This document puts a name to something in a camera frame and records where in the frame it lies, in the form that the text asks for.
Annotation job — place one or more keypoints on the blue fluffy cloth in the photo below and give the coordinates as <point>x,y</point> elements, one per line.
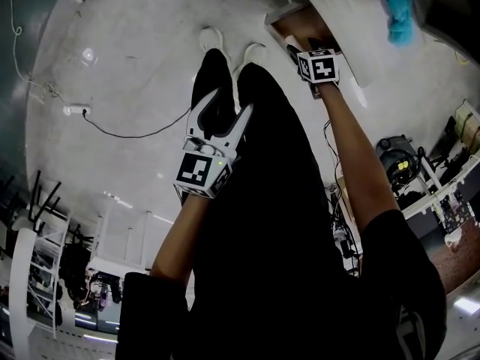
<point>400,15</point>

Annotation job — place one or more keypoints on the person's white shoe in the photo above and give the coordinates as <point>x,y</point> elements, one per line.
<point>255,53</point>
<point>210,39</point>

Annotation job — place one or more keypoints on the person's black shirt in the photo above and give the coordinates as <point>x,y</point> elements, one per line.
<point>285,306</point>

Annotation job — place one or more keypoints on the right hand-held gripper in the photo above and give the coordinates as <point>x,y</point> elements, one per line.
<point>318,68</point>

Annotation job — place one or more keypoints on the white power strip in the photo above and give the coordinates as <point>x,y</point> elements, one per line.
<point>77,108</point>

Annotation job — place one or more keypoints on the stacked cardboard boxes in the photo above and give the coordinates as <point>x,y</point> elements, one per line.
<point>468,126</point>

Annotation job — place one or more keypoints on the person's left forearm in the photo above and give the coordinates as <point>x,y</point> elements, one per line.
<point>180,234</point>

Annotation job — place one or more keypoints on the wooden desk drawer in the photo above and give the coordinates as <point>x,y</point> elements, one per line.
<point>300,24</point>

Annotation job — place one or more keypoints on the black vacuum cleaner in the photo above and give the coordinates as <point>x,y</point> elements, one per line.
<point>397,159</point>

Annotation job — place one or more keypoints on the person's black trousers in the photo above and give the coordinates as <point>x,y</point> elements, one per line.
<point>270,133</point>

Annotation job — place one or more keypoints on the white metal shelving rack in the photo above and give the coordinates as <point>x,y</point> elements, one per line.
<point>41,253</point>

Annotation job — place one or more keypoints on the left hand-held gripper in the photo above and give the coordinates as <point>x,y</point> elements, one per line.
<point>195,169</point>

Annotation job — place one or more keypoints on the person's right forearm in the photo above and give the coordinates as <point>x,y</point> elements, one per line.
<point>356,156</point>

